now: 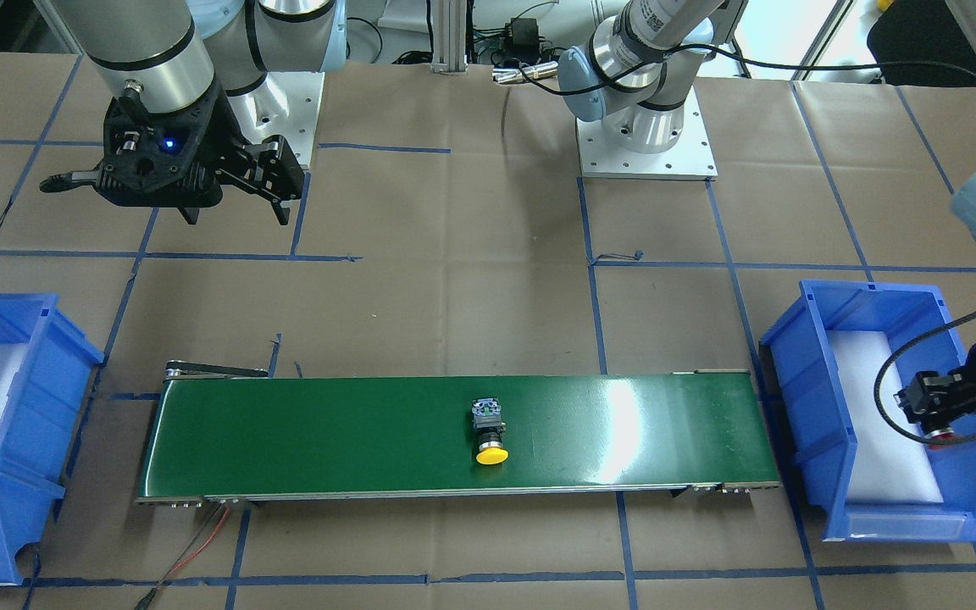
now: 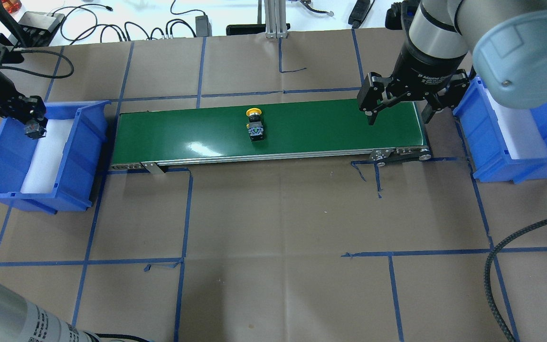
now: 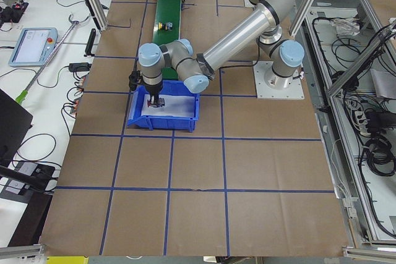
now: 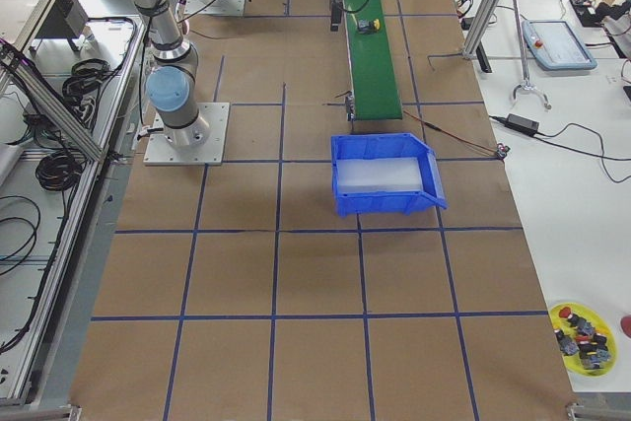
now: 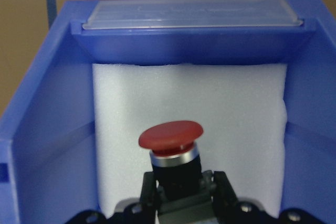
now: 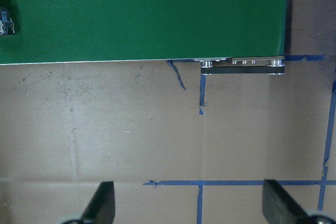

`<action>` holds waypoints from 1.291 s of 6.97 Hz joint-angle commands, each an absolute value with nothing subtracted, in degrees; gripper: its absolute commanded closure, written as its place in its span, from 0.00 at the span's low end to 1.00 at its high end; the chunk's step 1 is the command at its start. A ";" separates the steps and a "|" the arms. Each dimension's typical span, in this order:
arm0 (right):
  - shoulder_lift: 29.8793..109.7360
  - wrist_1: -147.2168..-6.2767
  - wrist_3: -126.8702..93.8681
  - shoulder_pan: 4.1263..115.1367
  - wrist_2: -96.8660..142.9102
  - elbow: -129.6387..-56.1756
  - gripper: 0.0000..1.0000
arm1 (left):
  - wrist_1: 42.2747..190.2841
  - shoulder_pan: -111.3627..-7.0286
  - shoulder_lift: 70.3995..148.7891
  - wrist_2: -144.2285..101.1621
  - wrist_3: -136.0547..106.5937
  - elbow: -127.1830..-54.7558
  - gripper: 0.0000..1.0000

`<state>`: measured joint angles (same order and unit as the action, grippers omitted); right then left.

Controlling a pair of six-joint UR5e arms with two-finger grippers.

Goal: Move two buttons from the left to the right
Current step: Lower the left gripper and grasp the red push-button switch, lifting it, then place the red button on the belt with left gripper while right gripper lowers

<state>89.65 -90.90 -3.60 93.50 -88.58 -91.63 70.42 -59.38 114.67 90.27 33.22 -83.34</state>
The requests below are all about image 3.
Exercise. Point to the black power adapter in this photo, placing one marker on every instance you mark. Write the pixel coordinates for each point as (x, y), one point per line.
(79, 66)

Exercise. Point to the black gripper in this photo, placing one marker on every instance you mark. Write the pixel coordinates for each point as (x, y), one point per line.
(153, 91)

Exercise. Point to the teach pendant tablet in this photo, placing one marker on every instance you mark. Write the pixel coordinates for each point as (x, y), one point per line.
(33, 47)

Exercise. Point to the left blue plastic bin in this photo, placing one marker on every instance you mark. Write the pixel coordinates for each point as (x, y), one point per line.
(170, 87)

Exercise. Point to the yellow push button switch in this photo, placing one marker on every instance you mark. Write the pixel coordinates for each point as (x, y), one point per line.
(166, 26)

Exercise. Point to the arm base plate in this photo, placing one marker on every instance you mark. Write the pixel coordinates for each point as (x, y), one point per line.
(269, 86)

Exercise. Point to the red push button switch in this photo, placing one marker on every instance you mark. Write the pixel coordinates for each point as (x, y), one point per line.
(155, 104)

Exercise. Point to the white foam pad left bin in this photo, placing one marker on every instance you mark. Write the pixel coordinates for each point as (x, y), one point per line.
(177, 106)

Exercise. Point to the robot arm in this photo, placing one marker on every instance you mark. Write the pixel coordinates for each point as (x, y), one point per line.
(196, 71)

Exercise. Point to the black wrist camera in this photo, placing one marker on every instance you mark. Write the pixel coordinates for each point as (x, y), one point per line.
(135, 79)

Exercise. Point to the green conveyor belt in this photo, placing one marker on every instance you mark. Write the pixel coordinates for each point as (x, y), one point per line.
(167, 21)

